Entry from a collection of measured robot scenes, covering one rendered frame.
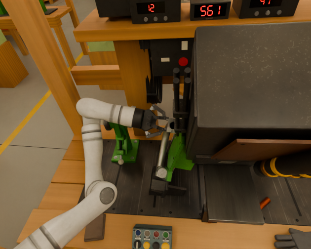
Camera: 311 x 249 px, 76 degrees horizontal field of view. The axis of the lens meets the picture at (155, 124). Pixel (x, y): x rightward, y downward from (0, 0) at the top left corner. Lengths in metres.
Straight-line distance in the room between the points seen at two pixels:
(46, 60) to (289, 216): 1.22
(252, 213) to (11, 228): 2.03
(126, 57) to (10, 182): 2.05
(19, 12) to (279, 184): 1.28
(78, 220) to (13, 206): 1.76
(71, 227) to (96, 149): 0.25
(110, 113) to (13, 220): 1.79
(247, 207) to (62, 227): 0.56
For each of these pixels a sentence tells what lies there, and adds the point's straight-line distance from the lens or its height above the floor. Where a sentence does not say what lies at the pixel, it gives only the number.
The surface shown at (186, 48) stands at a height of 1.46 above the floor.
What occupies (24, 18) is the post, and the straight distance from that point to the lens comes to 1.01.
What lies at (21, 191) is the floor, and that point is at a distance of 2.49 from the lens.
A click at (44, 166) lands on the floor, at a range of 2.55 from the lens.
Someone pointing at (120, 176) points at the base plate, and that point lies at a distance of 1.04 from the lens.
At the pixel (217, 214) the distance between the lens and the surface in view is 0.70.
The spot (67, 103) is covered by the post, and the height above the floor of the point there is 1.13.
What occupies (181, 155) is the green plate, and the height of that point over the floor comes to 1.19.
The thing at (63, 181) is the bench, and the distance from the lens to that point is 1.16.
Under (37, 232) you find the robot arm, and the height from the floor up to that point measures 1.18.
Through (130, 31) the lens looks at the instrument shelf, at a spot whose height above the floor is 1.53.
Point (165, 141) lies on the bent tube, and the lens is 0.88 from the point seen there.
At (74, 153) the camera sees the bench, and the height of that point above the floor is 0.88.
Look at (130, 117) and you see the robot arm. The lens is 0.72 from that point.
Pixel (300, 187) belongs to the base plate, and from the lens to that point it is 1.13.
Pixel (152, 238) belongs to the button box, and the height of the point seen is 0.94.
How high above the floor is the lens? 1.77
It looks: 45 degrees down
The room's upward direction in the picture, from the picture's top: 6 degrees counter-clockwise
